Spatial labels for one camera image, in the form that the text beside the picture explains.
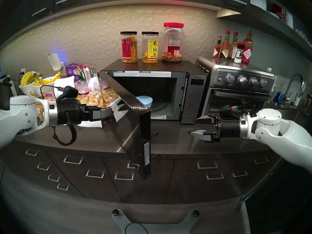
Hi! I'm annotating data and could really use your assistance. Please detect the large Tabasco bottle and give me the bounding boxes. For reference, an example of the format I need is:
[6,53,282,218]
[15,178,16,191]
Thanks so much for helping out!
[241,30,254,64]

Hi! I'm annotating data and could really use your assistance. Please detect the light blue bowl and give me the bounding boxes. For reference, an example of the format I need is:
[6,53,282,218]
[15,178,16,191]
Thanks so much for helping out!
[136,96,153,109]

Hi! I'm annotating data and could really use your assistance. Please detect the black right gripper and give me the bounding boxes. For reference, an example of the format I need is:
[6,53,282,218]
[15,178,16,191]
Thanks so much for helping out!
[188,113,242,142]

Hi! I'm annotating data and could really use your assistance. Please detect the brown paper snack bag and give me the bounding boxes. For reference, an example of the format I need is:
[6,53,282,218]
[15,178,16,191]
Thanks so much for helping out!
[36,102,46,122]

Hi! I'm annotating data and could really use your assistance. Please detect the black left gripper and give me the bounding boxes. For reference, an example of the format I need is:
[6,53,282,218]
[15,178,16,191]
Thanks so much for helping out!
[57,98,114,125]

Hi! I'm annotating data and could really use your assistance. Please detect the snack jar with red label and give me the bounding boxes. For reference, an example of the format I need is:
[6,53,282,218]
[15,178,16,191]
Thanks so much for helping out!
[120,31,138,63]

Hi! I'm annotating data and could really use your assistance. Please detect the clear jar with red lid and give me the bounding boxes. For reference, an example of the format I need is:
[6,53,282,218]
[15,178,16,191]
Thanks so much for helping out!
[161,22,184,62]

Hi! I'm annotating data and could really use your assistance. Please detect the yellow banana bunch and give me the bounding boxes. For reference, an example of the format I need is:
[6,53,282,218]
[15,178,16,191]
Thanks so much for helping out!
[34,71,62,86]

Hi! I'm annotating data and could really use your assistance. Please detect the stack of white plates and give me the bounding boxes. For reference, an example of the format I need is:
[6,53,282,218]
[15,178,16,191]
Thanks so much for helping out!
[250,0,267,11]

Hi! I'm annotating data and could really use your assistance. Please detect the black Panasonic microwave body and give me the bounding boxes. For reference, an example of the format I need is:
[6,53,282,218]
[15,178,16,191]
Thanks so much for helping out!
[101,59,208,124]

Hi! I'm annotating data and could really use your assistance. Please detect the snack jar with yellow label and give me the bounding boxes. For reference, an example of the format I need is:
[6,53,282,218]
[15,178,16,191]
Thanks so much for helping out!
[142,32,159,64]

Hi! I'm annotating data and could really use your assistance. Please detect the white wall plug-in device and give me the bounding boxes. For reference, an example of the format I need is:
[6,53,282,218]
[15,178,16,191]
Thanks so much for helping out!
[47,53,63,72]

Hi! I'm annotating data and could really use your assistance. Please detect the black dishwasher front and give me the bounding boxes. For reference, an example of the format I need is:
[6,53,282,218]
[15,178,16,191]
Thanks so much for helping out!
[235,153,312,234]

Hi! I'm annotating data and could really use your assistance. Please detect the stack of white cups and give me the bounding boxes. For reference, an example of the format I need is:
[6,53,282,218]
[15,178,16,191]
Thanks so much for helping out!
[285,10,294,29]

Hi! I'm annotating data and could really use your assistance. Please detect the orange-brown Tabasco bottle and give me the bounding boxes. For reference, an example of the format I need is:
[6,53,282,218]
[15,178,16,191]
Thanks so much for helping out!
[219,30,231,60]

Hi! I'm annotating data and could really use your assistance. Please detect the white plastic forks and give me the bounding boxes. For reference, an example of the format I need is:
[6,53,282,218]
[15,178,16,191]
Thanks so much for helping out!
[88,74,108,91]

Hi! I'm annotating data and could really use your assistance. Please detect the blue dish soap bottle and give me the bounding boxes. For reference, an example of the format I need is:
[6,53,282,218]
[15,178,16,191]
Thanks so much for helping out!
[273,90,285,103]

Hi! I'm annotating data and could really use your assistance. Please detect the small red Tabasco bottle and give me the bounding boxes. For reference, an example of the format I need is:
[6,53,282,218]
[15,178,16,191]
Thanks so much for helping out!
[213,36,222,59]

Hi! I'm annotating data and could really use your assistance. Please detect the stainless steel toaster oven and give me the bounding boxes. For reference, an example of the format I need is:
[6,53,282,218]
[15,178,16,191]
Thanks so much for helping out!
[196,56,277,119]

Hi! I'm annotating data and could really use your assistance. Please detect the white shaker with red cap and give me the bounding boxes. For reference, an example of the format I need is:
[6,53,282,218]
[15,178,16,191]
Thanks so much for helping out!
[234,42,246,64]

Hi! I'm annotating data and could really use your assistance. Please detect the clear bag of madeleines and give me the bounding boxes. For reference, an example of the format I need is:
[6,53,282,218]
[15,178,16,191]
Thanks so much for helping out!
[78,88,120,109]

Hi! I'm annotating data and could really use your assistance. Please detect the dark wood drawer cabinet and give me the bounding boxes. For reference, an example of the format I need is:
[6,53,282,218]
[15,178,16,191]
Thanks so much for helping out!
[7,138,292,205]

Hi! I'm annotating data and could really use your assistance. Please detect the black left wrist cable loop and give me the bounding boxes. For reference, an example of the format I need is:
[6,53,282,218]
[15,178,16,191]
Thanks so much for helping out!
[52,112,77,146]

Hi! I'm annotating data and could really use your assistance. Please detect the greenish banana bunch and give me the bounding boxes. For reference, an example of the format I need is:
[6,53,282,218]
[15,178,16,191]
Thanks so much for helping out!
[21,71,37,87]

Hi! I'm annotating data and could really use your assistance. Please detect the stack of red cups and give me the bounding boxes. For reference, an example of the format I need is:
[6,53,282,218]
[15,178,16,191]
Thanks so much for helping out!
[272,3,286,22]

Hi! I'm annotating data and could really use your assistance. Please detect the white paper napkin on basket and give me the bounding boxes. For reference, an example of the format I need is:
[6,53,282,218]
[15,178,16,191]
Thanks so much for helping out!
[78,119,103,128]

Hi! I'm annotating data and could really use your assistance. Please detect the dark wooden wall shelf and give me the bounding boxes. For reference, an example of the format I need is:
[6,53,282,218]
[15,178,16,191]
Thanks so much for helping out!
[216,0,312,58]

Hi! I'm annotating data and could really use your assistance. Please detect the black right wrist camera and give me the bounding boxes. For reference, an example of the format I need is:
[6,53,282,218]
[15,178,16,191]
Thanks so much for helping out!
[218,104,239,116]

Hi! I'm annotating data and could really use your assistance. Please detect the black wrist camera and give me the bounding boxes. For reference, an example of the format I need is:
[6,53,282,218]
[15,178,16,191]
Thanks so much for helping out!
[218,104,239,116]
[56,86,79,101]

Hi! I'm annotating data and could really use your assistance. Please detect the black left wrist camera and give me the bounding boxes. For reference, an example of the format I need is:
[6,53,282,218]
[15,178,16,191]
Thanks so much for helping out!
[56,86,79,101]

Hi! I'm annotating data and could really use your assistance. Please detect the purple snack bag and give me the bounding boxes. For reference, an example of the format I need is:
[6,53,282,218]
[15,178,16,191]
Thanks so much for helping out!
[65,63,83,77]

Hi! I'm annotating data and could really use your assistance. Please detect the chrome kitchen faucet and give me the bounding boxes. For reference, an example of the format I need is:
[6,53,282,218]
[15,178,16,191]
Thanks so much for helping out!
[280,73,307,107]

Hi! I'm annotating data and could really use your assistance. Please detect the red cup with plastic wrap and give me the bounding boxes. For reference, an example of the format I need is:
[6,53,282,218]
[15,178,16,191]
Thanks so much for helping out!
[76,80,90,95]

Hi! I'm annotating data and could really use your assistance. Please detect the colourful sachet packets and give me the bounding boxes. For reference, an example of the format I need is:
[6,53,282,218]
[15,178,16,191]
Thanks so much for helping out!
[82,65,95,81]

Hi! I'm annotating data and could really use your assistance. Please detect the glass microwave turntable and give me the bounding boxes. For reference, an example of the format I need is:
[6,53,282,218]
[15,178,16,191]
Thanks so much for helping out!
[149,101,169,113]

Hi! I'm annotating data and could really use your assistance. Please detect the large white paper napkin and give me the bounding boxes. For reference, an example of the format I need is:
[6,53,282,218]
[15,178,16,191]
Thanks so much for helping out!
[54,76,75,96]

